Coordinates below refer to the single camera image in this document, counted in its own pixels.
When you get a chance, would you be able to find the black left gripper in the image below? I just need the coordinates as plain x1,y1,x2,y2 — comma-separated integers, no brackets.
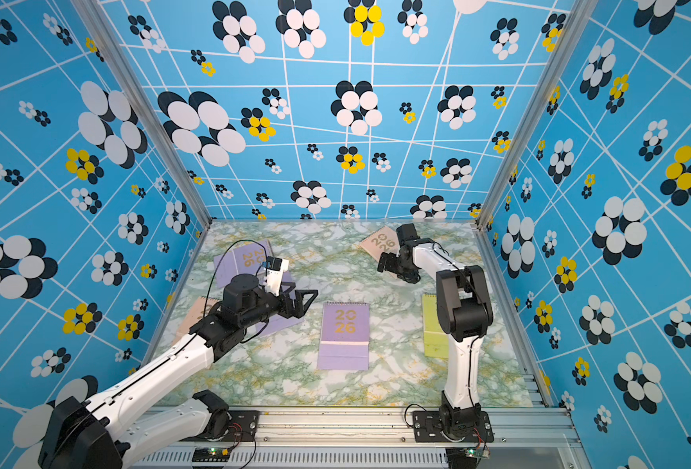
242,278,319,331

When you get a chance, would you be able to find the pink calendar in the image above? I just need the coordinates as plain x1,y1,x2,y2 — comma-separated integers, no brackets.
172,297,217,345
359,226,399,261

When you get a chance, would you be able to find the purple calendar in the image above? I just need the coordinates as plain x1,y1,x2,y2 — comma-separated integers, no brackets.
317,302,371,371
253,273,303,337
214,240,273,289

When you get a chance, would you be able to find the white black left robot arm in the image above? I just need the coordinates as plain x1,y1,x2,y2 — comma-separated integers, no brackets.
36,272,318,468

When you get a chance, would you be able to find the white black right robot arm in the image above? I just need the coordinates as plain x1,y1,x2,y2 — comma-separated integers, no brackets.
378,224,494,442

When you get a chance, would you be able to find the green calendar right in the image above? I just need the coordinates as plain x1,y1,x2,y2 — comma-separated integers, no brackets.
422,294,449,360

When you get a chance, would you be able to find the left green circuit board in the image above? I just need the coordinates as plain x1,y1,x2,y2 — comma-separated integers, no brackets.
192,448,230,463

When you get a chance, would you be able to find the green circuit board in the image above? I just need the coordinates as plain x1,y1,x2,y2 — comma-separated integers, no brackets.
445,448,489,469
192,448,230,463

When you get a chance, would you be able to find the right green circuit board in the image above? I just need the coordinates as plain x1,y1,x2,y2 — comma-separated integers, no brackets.
445,448,489,469

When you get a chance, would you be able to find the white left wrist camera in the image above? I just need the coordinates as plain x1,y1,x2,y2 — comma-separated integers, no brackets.
264,256,290,296

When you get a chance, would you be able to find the black left camera cable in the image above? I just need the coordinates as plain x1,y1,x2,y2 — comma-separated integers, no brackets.
203,238,270,312

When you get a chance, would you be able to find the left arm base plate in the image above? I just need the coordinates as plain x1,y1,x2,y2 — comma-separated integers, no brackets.
183,410,260,443

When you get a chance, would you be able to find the aluminium front rail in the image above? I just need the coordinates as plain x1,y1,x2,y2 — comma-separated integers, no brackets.
129,406,593,468

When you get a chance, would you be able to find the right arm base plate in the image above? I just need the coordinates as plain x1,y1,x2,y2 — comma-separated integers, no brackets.
408,410,495,445

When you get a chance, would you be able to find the aluminium corner post right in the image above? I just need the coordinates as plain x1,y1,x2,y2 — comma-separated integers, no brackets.
476,0,598,232

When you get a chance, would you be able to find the aluminium corner post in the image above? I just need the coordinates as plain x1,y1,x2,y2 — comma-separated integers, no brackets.
73,1,212,230
476,0,598,232

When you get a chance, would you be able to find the aluminium corner post left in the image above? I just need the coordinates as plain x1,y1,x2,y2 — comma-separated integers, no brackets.
73,1,212,230

